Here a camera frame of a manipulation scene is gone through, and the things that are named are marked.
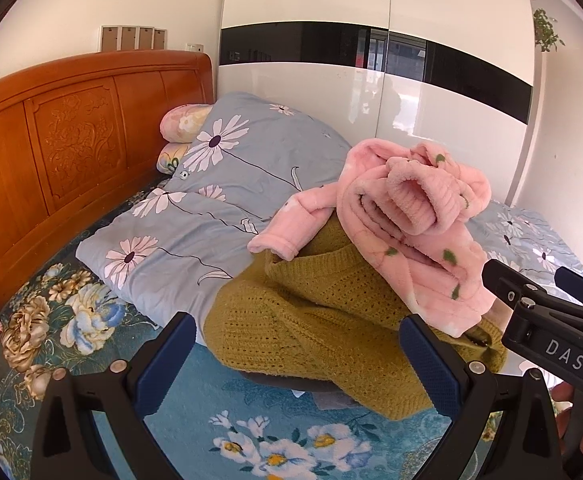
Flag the grey daisy print quilt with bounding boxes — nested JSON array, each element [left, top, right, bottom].
[[74, 91, 583, 346]]

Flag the white glossy wardrobe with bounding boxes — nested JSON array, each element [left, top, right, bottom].
[[218, 0, 534, 202]]

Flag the green potted plant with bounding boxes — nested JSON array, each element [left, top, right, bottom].
[[532, 9, 565, 52]]

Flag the teal floral bed blanket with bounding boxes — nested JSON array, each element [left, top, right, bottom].
[[0, 176, 505, 480]]

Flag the olive green knit sweater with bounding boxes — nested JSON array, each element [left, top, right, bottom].
[[203, 212, 509, 422]]

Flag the wall picture frames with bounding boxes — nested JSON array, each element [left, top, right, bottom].
[[100, 26, 166, 52]]

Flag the pink fleece pajama pants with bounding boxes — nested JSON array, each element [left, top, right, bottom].
[[248, 139, 493, 338]]

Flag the yellow floral pillow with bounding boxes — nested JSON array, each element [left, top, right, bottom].
[[156, 143, 190, 174]]

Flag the orange wooden headboard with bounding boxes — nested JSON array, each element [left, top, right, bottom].
[[0, 50, 214, 308]]

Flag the pink floral pillow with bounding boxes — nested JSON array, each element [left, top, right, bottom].
[[159, 104, 212, 144]]

